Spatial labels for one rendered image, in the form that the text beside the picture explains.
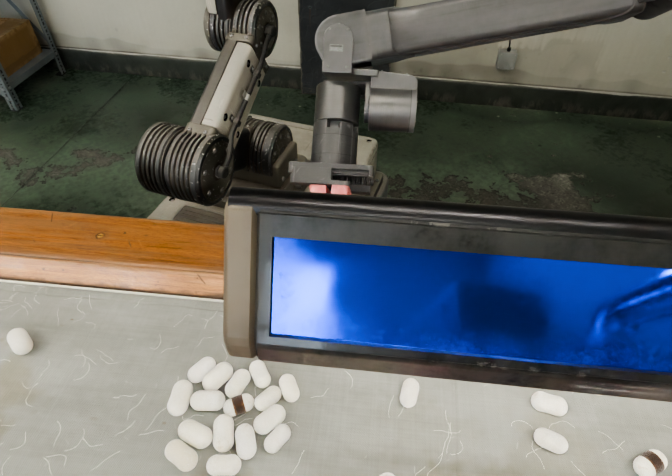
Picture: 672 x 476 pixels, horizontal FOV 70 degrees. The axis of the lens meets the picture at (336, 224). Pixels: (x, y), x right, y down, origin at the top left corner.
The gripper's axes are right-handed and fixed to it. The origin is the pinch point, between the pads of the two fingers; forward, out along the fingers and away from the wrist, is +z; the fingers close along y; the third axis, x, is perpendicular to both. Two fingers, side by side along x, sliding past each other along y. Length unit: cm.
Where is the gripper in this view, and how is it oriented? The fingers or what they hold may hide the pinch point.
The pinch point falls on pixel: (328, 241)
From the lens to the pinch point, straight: 59.7
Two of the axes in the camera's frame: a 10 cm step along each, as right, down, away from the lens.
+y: 9.9, 0.6, -0.9
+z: -0.7, 9.9, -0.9
